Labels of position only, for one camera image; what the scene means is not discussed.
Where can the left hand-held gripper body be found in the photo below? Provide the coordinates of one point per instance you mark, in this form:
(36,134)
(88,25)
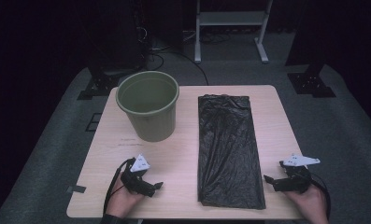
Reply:
(133,182)

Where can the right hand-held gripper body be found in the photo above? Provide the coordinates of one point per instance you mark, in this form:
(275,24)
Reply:
(296,182)

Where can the black plastic garbage bag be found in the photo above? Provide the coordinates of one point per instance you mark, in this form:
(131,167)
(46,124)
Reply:
(228,149)

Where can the green plastic bucket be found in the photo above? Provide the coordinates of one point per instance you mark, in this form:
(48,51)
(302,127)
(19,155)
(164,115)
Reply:
(149,105)

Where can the person's right hand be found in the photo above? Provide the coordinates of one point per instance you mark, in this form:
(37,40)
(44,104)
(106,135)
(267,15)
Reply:
(311,203)

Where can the grey tape strip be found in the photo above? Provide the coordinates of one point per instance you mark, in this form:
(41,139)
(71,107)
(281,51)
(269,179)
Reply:
(76,188)

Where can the black metal stand base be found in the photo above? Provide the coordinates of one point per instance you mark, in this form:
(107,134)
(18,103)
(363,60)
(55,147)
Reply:
(311,84)
(99,85)

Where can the white metal stand frame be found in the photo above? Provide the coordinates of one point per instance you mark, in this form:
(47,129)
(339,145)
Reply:
(233,18)

